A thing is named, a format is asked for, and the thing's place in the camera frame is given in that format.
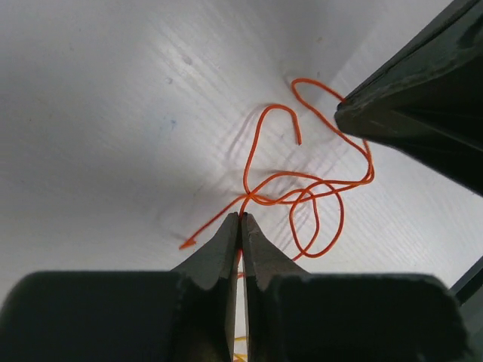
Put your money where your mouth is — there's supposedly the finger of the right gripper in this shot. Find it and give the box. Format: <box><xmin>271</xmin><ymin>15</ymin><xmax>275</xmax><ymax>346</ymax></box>
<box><xmin>335</xmin><ymin>1</ymin><xmax>482</xmax><ymax>195</ymax></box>

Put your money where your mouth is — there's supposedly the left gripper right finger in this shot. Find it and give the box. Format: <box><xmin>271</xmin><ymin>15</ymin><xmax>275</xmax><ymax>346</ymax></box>
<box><xmin>241</xmin><ymin>213</ymin><xmax>472</xmax><ymax>361</ymax></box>

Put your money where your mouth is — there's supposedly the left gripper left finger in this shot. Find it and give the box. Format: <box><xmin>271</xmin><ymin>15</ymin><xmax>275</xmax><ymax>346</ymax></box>
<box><xmin>1</xmin><ymin>213</ymin><xmax>238</xmax><ymax>361</ymax></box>

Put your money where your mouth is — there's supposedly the yellow cable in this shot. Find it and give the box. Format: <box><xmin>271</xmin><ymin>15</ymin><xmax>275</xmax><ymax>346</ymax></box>
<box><xmin>232</xmin><ymin>335</ymin><xmax>249</xmax><ymax>362</ymax></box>

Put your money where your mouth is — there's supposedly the orange cable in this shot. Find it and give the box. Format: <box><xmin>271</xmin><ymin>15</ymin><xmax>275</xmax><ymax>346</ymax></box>
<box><xmin>179</xmin><ymin>78</ymin><xmax>375</xmax><ymax>265</ymax></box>

